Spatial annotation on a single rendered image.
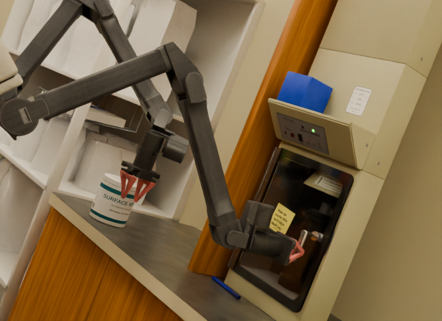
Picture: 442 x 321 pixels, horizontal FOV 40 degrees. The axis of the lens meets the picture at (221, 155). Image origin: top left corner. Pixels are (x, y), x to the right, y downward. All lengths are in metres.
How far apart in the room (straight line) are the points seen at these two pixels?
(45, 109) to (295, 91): 0.73
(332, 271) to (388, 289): 0.39
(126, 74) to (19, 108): 0.24
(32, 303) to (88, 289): 0.35
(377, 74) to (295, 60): 0.30
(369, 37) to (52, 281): 1.30
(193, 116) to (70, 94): 0.28
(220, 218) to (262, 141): 0.49
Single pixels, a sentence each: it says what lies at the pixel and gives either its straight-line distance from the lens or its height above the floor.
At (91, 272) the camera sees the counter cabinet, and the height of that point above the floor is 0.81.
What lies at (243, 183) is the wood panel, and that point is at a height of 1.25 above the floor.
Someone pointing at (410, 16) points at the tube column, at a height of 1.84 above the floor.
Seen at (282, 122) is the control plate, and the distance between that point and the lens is 1.77.
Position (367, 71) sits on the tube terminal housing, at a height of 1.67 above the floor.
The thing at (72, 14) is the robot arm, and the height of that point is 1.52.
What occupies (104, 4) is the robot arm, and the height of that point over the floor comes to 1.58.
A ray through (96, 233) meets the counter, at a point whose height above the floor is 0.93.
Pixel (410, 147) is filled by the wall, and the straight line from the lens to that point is 2.11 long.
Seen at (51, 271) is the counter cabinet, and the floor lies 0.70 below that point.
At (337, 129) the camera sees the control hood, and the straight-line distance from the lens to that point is 1.61.
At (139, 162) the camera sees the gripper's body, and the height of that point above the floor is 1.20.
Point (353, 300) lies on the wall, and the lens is 2.12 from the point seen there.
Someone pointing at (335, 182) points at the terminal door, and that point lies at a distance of 1.67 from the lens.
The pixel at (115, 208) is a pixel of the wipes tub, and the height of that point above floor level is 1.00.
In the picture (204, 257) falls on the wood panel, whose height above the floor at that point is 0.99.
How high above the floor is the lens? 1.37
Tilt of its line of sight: 2 degrees down
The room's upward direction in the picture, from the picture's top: 22 degrees clockwise
